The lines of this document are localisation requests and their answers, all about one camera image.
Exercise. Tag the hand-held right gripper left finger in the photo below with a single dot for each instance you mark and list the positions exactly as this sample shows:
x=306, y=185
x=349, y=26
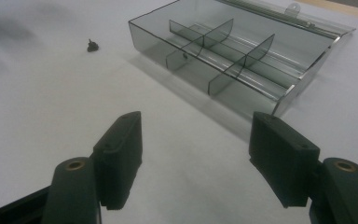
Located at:
x=118, y=161

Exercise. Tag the clear grey plastic compartment box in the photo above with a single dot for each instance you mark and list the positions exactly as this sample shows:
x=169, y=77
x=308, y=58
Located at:
x=230, y=59

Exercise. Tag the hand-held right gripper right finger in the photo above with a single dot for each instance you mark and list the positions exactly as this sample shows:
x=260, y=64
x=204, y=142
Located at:
x=286, y=161

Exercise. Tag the small black screw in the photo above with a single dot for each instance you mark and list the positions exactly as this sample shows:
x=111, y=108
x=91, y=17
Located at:
x=92, y=46

